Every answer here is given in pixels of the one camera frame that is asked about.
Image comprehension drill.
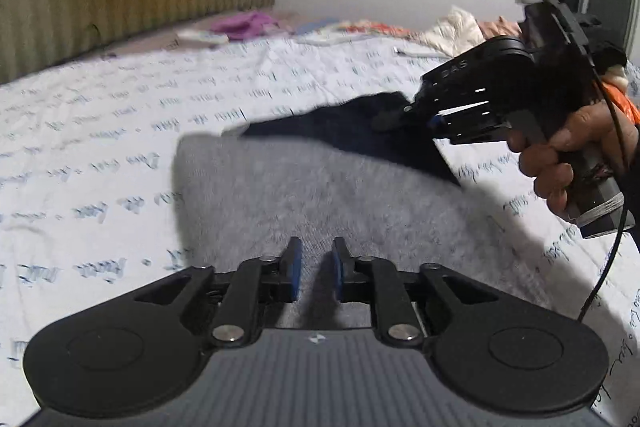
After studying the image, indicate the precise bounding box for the person's right hand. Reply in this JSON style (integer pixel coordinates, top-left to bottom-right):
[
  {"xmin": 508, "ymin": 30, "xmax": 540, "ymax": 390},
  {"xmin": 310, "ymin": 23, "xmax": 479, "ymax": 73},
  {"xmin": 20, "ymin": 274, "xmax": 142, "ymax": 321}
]
[{"xmin": 506, "ymin": 103, "xmax": 640, "ymax": 220}]

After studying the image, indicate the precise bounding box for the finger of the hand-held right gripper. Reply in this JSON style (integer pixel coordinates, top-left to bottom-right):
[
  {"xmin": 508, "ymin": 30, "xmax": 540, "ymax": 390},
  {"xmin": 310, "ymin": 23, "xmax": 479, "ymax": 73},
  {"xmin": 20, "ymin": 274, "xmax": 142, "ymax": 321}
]
[
  {"xmin": 374, "ymin": 89, "xmax": 493, "ymax": 130},
  {"xmin": 431, "ymin": 111, "xmax": 508, "ymax": 144}
]

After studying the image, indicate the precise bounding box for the cream crumpled cloth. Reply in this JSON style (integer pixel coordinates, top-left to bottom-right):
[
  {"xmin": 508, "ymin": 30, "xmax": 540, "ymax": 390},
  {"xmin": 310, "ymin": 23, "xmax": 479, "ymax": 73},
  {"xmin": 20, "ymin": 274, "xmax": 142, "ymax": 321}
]
[{"xmin": 415, "ymin": 4, "xmax": 486, "ymax": 58}]

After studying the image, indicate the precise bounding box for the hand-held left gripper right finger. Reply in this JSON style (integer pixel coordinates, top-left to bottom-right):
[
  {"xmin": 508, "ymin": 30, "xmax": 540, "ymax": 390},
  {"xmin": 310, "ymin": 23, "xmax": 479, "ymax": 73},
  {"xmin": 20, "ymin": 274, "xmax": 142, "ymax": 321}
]
[{"xmin": 331, "ymin": 236, "xmax": 501, "ymax": 348}]

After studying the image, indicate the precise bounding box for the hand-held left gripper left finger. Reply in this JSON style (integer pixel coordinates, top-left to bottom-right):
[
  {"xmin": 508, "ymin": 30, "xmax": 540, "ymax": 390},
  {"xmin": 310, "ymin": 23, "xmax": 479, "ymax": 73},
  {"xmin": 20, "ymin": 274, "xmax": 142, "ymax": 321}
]
[{"xmin": 136, "ymin": 236, "xmax": 303, "ymax": 351}]

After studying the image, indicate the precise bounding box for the purple cloth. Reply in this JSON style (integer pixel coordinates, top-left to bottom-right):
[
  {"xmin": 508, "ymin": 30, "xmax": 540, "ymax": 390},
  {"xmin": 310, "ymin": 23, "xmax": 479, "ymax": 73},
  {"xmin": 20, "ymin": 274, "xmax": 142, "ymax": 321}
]
[{"xmin": 210, "ymin": 11, "xmax": 281, "ymax": 42}]

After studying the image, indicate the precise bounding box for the dark navy garment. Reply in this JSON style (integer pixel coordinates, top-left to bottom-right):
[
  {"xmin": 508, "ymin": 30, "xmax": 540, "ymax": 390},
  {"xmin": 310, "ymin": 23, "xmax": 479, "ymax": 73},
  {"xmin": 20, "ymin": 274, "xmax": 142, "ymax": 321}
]
[{"xmin": 240, "ymin": 91, "xmax": 463, "ymax": 188}]

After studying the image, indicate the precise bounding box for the pink crumpled cloth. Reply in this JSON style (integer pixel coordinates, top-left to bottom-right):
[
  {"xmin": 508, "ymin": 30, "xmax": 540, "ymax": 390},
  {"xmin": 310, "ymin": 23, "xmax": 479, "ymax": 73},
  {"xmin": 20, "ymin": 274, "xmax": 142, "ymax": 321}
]
[{"xmin": 477, "ymin": 17, "xmax": 523, "ymax": 40}]

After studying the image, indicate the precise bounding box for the white flat packet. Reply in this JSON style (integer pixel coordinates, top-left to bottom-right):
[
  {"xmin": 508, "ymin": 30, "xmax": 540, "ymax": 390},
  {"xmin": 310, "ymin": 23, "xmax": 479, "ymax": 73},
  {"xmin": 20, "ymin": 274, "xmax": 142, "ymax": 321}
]
[{"xmin": 176, "ymin": 29, "xmax": 229, "ymax": 48}]

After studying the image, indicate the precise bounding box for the red floral cloth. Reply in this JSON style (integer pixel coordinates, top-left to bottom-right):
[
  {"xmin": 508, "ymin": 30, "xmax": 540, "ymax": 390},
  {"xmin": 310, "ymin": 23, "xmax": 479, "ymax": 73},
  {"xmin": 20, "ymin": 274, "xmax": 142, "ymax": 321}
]
[{"xmin": 340, "ymin": 19, "xmax": 412, "ymax": 40}]

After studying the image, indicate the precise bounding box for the orange cloth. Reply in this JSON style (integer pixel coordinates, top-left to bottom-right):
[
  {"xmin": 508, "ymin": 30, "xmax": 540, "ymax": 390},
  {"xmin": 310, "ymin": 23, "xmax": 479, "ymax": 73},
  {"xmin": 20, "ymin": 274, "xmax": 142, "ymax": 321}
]
[{"xmin": 600, "ymin": 67, "xmax": 640, "ymax": 126}]

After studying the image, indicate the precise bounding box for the grey knit garment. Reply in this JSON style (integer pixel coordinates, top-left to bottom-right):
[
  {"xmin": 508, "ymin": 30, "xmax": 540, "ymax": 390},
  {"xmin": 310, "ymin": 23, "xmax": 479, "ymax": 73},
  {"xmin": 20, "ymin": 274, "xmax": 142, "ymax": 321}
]
[{"xmin": 172, "ymin": 134, "xmax": 551, "ymax": 333}]

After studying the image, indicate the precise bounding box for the blue grey cloth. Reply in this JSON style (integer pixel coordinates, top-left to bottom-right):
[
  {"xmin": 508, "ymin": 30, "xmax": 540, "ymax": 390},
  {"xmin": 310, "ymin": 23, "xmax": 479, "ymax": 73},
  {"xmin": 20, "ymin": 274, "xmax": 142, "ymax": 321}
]
[{"xmin": 295, "ymin": 18, "xmax": 341, "ymax": 36}]

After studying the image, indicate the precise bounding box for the white printed bed sheet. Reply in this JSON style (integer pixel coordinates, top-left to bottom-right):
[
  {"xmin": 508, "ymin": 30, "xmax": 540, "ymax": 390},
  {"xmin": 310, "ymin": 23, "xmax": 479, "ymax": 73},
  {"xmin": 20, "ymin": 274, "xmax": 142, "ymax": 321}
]
[{"xmin": 0, "ymin": 32, "xmax": 640, "ymax": 427}]

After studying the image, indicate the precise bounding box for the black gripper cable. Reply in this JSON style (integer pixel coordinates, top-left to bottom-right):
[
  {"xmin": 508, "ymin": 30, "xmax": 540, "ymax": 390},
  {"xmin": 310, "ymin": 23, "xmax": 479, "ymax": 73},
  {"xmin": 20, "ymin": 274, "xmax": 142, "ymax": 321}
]
[{"xmin": 577, "ymin": 52, "xmax": 632, "ymax": 323}]

